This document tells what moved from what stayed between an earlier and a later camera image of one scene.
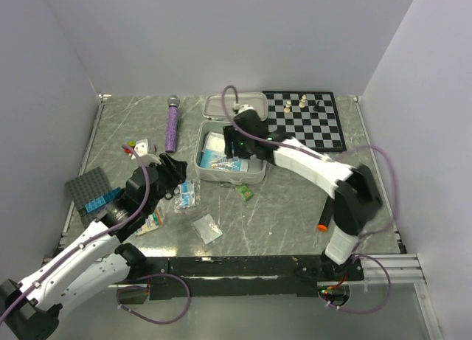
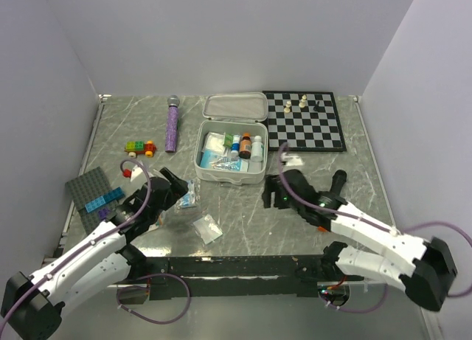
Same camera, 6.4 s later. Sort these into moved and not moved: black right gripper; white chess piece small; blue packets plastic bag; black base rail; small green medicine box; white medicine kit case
Moved: black right gripper; small green medicine box
Not moved: blue packets plastic bag; white medicine kit case; black base rail; white chess piece small
